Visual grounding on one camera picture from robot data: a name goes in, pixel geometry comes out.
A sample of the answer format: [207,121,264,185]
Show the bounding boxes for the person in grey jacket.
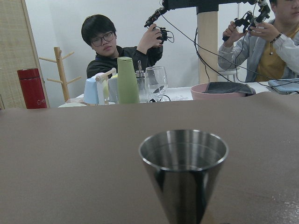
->
[218,0,299,82]

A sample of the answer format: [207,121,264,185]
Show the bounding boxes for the wooden cup tree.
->
[38,47,81,102]

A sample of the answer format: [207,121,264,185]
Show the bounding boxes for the clear wine glass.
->
[145,66,168,102]

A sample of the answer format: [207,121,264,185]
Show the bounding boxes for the light blue cup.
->
[84,78,99,104]

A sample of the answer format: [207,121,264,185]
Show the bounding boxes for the person in black jacket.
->
[81,14,163,78]

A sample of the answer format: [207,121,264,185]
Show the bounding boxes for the blue teach pendant tablet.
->
[268,78,299,95]

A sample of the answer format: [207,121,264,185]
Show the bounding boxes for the glass syrup dispenser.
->
[135,60,148,103]

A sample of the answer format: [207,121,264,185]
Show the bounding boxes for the grey cup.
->
[108,75,118,103]

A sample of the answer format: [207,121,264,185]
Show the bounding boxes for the wooden post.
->
[197,11,218,84]

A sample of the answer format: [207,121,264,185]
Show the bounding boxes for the pink bowl with cloth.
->
[191,82,256,100]

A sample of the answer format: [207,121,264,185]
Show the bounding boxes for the red thermos bottle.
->
[17,68,47,109]

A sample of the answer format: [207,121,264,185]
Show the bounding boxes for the steel double jigger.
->
[139,129,229,224]

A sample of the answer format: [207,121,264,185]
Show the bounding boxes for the green shaker bottle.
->
[117,56,140,104]

